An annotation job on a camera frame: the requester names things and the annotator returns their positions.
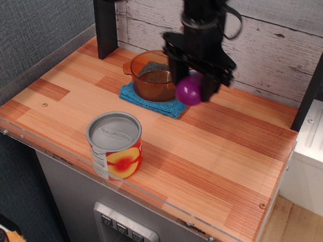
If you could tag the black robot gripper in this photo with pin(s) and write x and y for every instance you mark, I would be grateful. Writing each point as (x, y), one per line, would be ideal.
(199, 45)

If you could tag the purple toy eggplant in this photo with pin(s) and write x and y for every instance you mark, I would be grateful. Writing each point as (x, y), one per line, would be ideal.
(188, 90)

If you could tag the orange transparent plastic pot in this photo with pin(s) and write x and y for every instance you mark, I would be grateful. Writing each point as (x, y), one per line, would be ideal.
(152, 86)

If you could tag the grey scrubber in pot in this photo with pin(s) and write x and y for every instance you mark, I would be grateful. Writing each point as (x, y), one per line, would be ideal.
(152, 67)

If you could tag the blue folded cloth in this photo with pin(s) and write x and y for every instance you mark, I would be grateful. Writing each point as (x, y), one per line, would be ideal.
(172, 108)

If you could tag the toy tin can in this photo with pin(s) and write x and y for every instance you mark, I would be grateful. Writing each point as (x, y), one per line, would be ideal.
(115, 144)

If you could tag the clear acrylic table guard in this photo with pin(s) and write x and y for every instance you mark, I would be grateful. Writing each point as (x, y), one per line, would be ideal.
(214, 170)

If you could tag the white toy sink unit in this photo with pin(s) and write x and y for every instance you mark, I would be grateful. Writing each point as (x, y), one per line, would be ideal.
(303, 180)

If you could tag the grey toy fridge cabinet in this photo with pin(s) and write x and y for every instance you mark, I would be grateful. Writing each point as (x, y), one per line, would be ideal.
(76, 193)

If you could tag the silver dispenser button panel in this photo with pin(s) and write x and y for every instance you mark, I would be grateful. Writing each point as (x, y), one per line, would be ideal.
(113, 226)

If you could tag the black vertical post left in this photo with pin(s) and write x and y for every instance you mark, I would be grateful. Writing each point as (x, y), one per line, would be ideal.
(106, 30)

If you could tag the black vertical post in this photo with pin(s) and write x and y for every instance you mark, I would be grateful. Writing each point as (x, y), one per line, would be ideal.
(309, 96)
(106, 30)

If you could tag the black vertical post right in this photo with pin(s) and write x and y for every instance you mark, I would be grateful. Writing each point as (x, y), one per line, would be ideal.
(309, 96)

